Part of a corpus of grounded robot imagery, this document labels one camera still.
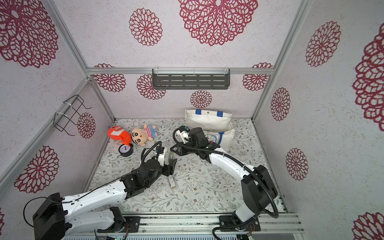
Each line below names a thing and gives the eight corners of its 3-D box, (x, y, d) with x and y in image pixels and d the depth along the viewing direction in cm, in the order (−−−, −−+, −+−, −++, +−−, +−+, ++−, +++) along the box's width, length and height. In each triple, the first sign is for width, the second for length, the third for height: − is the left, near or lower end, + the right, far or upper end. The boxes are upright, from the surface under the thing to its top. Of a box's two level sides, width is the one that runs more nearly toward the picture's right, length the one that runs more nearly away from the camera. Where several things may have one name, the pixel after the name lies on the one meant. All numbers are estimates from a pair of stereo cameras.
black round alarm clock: (120, 157, 101) (118, 154, 98) (121, 148, 106) (119, 144, 102) (133, 155, 102) (131, 152, 99) (133, 146, 107) (131, 142, 104)
